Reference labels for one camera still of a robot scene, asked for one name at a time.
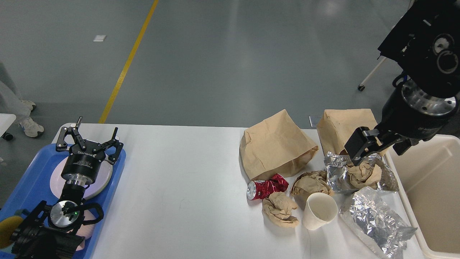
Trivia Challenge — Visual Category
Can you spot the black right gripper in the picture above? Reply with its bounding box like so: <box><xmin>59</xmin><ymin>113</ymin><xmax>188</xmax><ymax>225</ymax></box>
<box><xmin>344</xmin><ymin>80</ymin><xmax>459</xmax><ymax>166</ymax></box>

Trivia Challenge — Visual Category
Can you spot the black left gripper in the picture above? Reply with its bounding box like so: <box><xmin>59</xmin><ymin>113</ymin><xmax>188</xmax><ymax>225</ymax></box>
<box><xmin>55</xmin><ymin>116</ymin><xmax>124</xmax><ymax>188</ymax></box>

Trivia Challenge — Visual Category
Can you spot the pink plate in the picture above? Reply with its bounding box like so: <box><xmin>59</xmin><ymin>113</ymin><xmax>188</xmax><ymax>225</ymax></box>
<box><xmin>50</xmin><ymin>158</ymin><xmax>113</xmax><ymax>200</ymax></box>

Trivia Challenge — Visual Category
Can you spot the pink mug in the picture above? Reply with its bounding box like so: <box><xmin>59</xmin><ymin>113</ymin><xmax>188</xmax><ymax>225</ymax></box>
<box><xmin>76</xmin><ymin>210</ymin><xmax>96</xmax><ymax>251</ymax></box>

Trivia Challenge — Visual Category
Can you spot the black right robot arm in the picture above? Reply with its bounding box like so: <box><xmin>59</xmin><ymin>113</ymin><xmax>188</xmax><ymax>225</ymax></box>
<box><xmin>344</xmin><ymin>0</ymin><xmax>459</xmax><ymax>166</ymax></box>

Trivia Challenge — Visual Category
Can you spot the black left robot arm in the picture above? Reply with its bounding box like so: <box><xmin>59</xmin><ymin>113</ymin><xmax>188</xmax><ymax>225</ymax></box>
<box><xmin>10</xmin><ymin>117</ymin><xmax>123</xmax><ymax>259</ymax></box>

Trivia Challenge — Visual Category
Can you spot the crumpled paper in foil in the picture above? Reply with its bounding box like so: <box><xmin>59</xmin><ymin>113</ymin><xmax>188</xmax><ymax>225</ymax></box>
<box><xmin>346</xmin><ymin>159</ymin><xmax>382</xmax><ymax>190</ymax></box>

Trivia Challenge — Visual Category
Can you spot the upper crumpled foil wrapper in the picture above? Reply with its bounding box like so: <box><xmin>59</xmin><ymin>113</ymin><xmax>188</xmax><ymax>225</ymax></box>
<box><xmin>324</xmin><ymin>151</ymin><xmax>399</xmax><ymax>193</ymax></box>

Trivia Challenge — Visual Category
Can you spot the crumpled foil wrapper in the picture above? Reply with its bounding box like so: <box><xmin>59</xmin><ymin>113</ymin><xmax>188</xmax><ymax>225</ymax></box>
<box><xmin>324</xmin><ymin>151</ymin><xmax>399</xmax><ymax>193</ymax></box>
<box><xmin>339</xmin><ymin>187</ymin><xmax>417</xmax><ymax>259</ymax></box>

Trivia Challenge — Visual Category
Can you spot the beige plastic bin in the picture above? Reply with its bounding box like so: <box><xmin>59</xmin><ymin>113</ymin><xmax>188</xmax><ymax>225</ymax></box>
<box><xmin>386</xmin><ymin>134</ymin><xmax>460</xmax><ymax>259</ymax></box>

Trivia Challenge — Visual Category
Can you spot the blue plastic tray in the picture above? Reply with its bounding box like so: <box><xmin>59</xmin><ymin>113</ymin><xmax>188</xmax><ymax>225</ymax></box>
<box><xmin>0</xmin><ymin>144</ymin><xmax>127</xmax><ymax>259</ymax></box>

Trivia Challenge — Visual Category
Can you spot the lower crumpled foil wrapper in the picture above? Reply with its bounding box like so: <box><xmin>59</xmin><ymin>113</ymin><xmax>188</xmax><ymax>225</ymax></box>
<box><xmin>339</xmin><ymin>187</ymin><xmax>417</xmax><ymax>259</ymax></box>

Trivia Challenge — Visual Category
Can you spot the white side table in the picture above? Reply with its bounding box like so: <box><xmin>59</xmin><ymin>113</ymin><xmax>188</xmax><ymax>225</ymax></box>
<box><xmin>0</xmin><ymin>113</ymin><xmax>16</xmax><ymax>141</ymax></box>

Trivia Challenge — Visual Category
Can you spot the crumpled brown paper ball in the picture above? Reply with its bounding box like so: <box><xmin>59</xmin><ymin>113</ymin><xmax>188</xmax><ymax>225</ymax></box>
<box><xmin>290</xmin><ymin>171</ymin><xmax>335</xmax><ymax>206</ymax></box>

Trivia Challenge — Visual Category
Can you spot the white paper cup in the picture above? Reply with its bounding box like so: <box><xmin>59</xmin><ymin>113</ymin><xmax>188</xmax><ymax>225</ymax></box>
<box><xmin>302</xmin><ymin>193</ymin><xmax>338</xmax><ymax>231</ymax></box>

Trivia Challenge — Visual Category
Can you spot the person in grey trousers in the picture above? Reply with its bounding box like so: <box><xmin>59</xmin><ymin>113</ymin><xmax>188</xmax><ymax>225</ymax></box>
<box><xmin>0</xmin><ymin>62</ymin><xmax>45</xmax><ymax>138</ymax></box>

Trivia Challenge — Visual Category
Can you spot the large brown paper bag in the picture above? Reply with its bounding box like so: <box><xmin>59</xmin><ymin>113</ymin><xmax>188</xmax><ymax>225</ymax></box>
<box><xmin>240</xmin><ymin>109</ymin><xmax>319</xmax><ymax>180</ymax></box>

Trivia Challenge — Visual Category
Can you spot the teal and yellow mug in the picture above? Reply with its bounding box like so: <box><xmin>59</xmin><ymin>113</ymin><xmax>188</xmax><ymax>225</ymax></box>
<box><xmin>0</xmin><ymin>209</ymin><xmax>28</xmax><ymax>249</ymax></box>

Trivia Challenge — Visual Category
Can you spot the crumpled tan napkin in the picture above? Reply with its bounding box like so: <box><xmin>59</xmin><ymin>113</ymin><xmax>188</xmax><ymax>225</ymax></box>
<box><xmin>262</xmin><ymin>192</ymin><xmax>299</xmax><ymax>228</ymax></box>

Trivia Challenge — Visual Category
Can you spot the crushed red soda can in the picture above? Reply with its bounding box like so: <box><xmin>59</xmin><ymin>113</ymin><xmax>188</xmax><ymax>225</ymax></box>
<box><xmin>247</xmin><ymin>174</ymin><xmax>289</xmax><ymax>200</ymax></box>

